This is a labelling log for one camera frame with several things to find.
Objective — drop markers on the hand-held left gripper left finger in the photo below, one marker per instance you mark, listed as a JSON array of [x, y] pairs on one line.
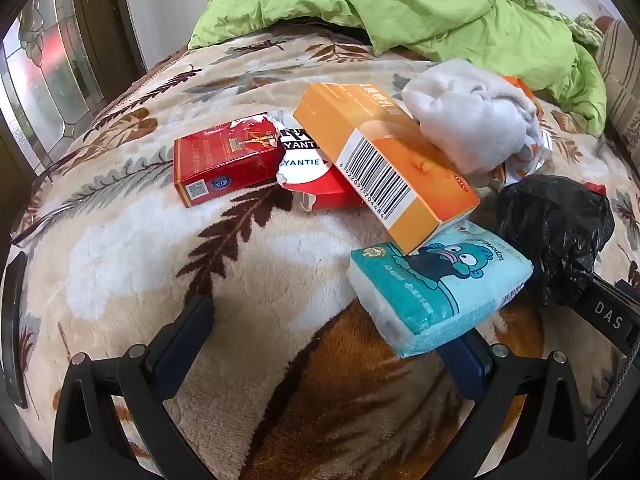
[[180, 345]]

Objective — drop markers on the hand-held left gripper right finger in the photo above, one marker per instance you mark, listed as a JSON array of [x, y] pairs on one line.
[[467, 366]]

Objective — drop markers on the light blue tissue packet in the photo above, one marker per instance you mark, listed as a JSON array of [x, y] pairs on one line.
[[440, 285]]

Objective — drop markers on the black plastic bag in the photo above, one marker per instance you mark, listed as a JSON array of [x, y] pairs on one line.
[[550, 235]]

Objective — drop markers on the red cigarette box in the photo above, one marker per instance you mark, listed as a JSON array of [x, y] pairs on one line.
[[225, 165]]

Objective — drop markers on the orange cardboard box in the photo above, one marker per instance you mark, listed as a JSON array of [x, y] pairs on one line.
[[390, 160]]

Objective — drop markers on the leaf printed blanket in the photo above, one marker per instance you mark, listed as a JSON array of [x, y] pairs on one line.
[[150, 260]]

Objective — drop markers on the red crumpled cigarette pack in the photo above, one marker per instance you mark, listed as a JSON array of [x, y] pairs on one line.
[[595, 189]]

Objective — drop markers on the torn red white cigarette pack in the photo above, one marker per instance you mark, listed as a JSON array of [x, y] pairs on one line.
[[310, 180]]

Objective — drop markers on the striped beige pillow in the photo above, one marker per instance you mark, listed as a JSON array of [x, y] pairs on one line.
[[620, 85]]

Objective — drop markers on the white crumpled cloth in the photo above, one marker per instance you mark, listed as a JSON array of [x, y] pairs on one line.
[[470, 115]]

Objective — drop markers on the stained glass door window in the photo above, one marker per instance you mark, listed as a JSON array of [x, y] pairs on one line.
[[45, 75]]

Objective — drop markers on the brown wooden door frame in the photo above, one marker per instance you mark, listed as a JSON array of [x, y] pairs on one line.
[[115, 25]]

